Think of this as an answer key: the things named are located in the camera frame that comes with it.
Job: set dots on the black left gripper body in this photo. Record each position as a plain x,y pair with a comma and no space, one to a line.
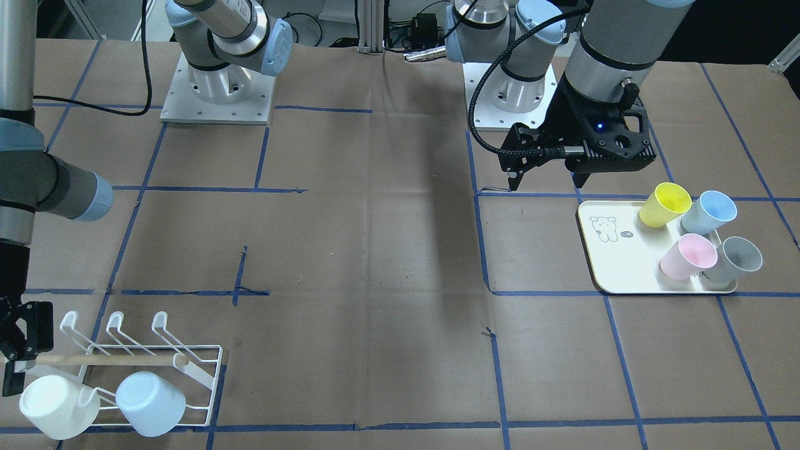
565,120

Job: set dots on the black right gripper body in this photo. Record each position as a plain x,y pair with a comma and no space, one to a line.
11,325

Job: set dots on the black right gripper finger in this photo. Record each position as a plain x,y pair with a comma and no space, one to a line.
27,331

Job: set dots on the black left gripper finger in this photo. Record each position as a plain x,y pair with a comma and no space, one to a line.
522,150
580,177

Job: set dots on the pale green plastic cup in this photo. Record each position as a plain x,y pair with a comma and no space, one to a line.
60,408

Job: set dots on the light blue plastic cup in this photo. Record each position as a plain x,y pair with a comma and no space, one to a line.
152,405

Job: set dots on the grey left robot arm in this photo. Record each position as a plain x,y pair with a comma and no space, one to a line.
599,45

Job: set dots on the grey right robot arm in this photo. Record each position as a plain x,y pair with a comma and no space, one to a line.
80,80

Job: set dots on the yellow plastic cup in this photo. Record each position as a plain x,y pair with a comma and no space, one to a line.
666,203

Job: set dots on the pink plastic cup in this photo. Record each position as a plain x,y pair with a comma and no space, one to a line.
690,255

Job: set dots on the grey plastic cup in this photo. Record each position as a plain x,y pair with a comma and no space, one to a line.
736,256

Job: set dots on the cream plastic tray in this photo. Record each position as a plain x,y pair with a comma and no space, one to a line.
623,253

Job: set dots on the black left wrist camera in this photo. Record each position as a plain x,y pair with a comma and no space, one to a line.
623,141

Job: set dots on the white wire cup rack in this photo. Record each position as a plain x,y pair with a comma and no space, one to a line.
201,363

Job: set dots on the aluminium frame post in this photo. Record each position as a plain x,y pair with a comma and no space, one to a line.
372,26

